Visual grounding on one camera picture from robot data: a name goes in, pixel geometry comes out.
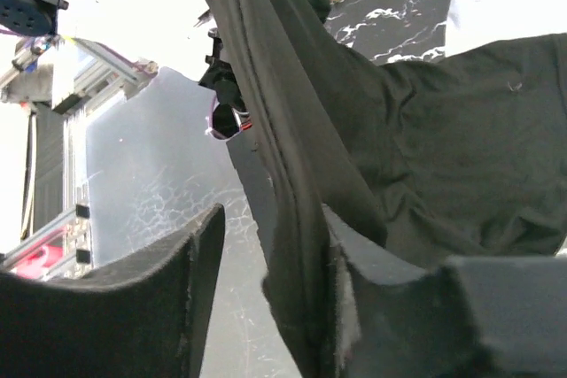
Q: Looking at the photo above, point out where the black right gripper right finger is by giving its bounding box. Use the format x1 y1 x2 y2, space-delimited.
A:
324 210 566 377

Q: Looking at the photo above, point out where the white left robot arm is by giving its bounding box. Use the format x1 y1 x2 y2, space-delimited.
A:
198 27 252 141

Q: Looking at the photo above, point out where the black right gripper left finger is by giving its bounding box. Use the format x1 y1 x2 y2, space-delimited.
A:
1 204 225 377

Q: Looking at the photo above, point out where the black t shirt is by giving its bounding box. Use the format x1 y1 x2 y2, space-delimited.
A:
206 0 566 377

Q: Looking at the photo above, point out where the aluminium base frame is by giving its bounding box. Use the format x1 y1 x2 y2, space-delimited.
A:
1 36 159 281

